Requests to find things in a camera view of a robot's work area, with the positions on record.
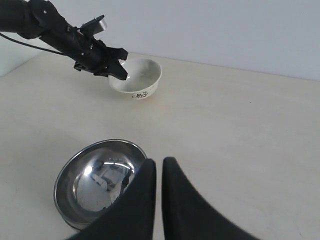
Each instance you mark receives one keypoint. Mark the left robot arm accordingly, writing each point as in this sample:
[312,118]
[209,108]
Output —
[40,19]

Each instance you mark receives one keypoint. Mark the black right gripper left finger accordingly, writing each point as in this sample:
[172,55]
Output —
[132,215]

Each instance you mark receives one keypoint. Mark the ribbed stainless steel bowl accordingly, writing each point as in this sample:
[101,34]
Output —
[94,178]

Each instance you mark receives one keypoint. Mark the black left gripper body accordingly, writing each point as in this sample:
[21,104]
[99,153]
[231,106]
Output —
[87,52]

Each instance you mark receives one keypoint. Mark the white floral ceramic bowl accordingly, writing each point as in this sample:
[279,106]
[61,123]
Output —
[143,77]

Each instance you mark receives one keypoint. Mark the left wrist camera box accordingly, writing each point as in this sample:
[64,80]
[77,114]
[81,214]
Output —
[94,26]

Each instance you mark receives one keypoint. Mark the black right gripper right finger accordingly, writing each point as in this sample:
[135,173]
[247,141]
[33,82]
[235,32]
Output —
[186,215]

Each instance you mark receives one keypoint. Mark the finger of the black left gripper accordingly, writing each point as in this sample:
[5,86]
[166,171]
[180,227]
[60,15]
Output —
[115,54]
[113,69]

